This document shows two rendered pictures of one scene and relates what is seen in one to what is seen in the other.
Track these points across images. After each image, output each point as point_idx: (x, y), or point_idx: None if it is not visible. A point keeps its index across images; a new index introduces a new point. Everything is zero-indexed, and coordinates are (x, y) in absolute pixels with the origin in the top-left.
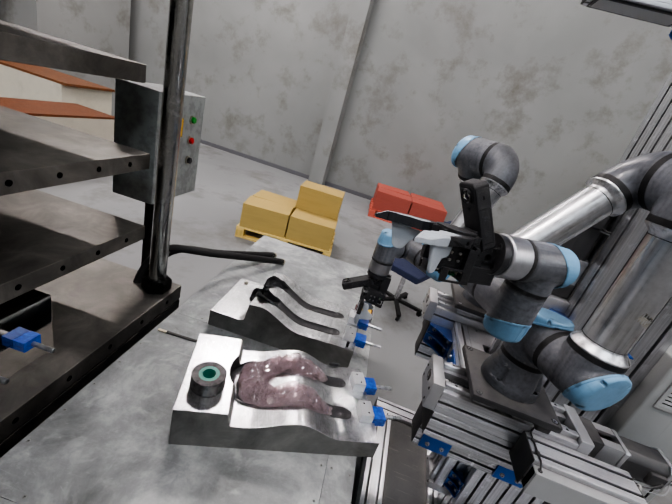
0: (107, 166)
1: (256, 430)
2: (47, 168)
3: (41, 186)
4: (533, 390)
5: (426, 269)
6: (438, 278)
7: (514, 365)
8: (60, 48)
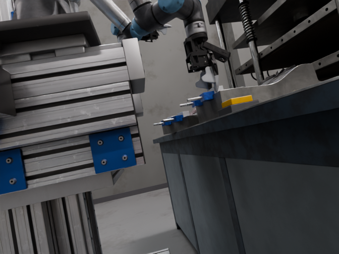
0: (313, 17)
1: None
2: (290, 30)
3: (290, 38)
4: None
5: (155, 39)
6: (152, 41)
7: None
8: None
